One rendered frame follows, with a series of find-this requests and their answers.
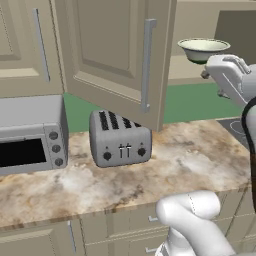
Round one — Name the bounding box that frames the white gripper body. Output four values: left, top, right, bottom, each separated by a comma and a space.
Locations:
204, 54, 252, 108

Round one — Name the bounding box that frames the beige open cabinet door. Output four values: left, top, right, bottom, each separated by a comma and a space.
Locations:
53, 0, 178, 133

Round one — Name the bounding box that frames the beige closed cabinet door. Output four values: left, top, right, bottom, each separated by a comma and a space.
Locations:
0, 0, 65, 99

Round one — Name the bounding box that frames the white bowl with green inside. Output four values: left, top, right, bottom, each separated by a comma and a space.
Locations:
177, 37, 231, 65

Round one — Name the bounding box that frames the black hob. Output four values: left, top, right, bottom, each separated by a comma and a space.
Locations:
215, 116, 256, 152

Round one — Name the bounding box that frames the grey four-slot toaster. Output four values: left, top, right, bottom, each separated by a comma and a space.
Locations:
88, 109, 154, 169

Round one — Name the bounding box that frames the beige drawer front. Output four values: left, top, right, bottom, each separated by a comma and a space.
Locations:
79, 202, 168, 240
215, 189, 256, 224
83, 229, 172, 256

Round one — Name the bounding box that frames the grey toaster oven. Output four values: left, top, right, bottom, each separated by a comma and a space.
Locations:
0, 94, 70, 177

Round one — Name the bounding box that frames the beige base cupboard door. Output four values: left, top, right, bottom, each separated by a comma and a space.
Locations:
0, 220, 82, 256

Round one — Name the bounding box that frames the beige wall cabinet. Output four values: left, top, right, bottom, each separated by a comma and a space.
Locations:
167, 0, 256, 86

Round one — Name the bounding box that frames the silver open door handle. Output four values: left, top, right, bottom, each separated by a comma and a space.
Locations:
140, 18, 158, 114

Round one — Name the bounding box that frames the silver closed door handle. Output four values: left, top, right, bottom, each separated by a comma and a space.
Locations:
31, 7, 52, 84

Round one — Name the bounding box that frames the silver base cupboard handle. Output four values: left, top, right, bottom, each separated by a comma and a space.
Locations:
66, 219, 78, 254

